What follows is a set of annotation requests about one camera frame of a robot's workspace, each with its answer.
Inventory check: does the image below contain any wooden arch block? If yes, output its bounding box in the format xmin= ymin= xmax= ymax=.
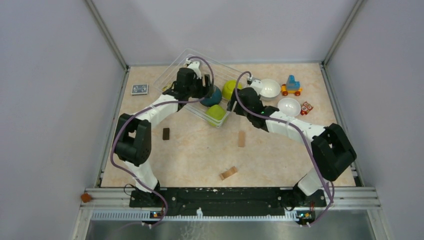
xmin=219 ymin=166 xmax=238 ymax=181

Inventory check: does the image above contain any blue toy block vehicle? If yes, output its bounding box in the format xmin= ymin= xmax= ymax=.
xmin=280 ymin=75 xmax=303 ymax=97

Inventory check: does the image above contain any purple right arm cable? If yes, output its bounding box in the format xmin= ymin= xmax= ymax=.
xmin=233 ymin=70 xmax=336 ymax=228

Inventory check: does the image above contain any playing card deck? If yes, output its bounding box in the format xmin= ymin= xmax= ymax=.
xmin=131 ymin=84 xmax=149 ymax=96

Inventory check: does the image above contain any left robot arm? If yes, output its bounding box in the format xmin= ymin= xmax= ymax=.
xmin=110 ymin=62 xmax=215 ymax=207

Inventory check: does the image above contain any light wooden block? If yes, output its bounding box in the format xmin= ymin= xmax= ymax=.
xmin=237 ymin=130 xmax=246 ymax=148

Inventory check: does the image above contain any teal ceramic bowl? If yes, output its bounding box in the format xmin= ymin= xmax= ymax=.
xmin=200 ymin=86 xmax=223 ymax=107

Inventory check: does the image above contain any white bowl with blue rim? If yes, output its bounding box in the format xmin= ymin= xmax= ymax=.
xmin=260 ymin=78 xmax=281 ymax=101

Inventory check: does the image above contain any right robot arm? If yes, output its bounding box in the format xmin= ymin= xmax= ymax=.
xmin=227 ymin=80 xmax=357 ymax=206

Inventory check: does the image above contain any yellow owl toy block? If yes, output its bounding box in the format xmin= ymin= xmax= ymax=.
xmin=161 ymin=82 xmax=173 ymax=92

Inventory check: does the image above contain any round lime green bowl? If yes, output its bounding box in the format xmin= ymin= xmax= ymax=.
xmin=221 ymin=79 xmax=237 ymax=100

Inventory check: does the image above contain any red owl toy block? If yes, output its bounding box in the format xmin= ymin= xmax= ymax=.
xmin=300 ymin=101 xmax=314 ymax=116

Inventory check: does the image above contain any white wire dish rack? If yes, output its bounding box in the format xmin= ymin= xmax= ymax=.
xmin=152 ymin=48 xmax=242 ymax=123

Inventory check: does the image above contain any white ceramic bowl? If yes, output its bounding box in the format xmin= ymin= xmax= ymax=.
xmin=277 ymin=97 xmax=301 ymax=117

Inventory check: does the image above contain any dark brown wooden block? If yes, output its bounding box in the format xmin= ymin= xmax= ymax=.
xmin=162 ymin=127 xmax=170 ymax=141

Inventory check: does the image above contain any square lime green bowl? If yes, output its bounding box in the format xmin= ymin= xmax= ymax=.
xmin=205 ymin=104 xmax=228 ymax=128

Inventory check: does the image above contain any orange block on rail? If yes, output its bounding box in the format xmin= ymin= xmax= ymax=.
xmin=80 ymin=192 xmax=92 ymax=203

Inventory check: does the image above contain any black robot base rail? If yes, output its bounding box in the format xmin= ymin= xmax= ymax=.
xmin=129 ymin=187 xmax=327 ymax=217

